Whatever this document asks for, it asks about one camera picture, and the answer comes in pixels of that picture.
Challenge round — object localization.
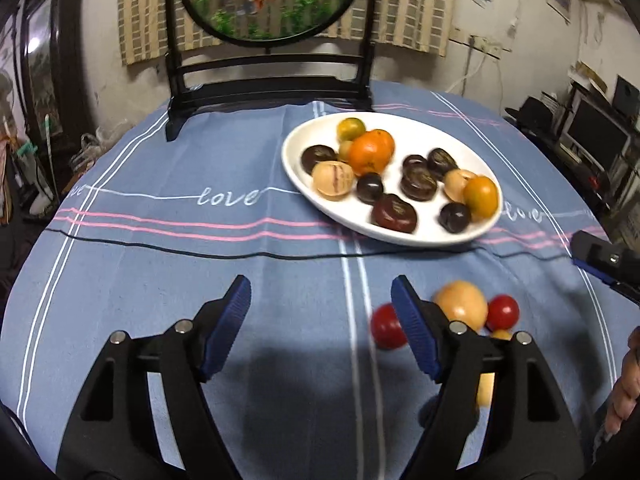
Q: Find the red cherry tomato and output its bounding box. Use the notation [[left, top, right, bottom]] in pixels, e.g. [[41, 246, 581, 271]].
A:
[[486, 295, 520, 332], [370, 302, 408, 350]]

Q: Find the beige round fruit back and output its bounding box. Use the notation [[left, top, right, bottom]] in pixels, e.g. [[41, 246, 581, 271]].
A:
[[433, 281, 488, 332]]

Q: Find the yellow orange fruit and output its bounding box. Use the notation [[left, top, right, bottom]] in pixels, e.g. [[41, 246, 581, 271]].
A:
[[462, 176, 499, 221]]

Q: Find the dark round fruit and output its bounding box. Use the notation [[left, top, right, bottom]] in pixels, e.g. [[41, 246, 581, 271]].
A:
[[438, 202, 472, 234]]

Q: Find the cream round fruit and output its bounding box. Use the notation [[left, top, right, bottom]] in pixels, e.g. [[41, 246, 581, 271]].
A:
[[442, 169, 476, 203]]

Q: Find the dark brown fruit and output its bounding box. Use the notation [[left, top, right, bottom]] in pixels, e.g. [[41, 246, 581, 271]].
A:
[[400, 165, 438, 202]]

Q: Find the dark maroon fruit front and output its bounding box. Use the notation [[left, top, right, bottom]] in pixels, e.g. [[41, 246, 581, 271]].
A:
[[371, 194, 418, 233]]

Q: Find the dark small fruit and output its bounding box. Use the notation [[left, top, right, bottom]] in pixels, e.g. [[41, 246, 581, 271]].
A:
[[356, 172, 385, 205]]

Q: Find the orange tangerine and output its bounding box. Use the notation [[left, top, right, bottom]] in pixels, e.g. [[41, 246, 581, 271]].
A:
[[347, 131, 391, 177]]

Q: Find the large beige apple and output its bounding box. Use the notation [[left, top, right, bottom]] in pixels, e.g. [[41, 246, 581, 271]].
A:
[[311, 160, 355, 200]]

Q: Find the large dark fruit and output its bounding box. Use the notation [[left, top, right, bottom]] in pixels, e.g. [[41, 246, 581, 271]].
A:
[[300, 144, 337, 174]]

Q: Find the person right hand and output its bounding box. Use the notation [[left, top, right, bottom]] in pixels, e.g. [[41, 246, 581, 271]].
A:
[[604, 327, 640, 434]]

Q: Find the black hat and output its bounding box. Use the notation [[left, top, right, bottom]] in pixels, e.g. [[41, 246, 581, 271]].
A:
[[504, 96, 553, 131]]

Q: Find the blue striped tablecloth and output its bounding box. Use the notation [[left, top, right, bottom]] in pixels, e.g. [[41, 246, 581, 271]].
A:
[[1, 82, 639, 479]]

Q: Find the white oval plate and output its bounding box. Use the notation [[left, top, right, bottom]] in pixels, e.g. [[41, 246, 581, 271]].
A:
[[281, 112, 502, 247]]

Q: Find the dark wooden cabinet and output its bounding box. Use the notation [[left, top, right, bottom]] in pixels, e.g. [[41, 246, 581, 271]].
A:
[[17, 0, 94, 148]]

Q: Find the round fish screen stand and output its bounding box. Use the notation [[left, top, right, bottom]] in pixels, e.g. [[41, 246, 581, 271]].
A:
[[165, 0, 376, 141]]

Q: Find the white wall power strip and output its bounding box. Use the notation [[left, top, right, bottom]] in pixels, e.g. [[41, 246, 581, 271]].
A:
[[449, 27, 510, 60]]

